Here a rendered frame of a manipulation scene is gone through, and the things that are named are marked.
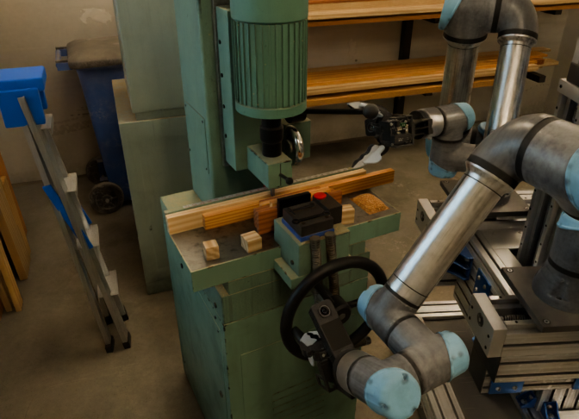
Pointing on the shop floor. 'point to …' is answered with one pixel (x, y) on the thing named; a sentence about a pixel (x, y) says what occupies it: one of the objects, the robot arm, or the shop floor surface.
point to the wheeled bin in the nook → (101, 115)
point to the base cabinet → (253, 359)
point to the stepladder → (43, 158)
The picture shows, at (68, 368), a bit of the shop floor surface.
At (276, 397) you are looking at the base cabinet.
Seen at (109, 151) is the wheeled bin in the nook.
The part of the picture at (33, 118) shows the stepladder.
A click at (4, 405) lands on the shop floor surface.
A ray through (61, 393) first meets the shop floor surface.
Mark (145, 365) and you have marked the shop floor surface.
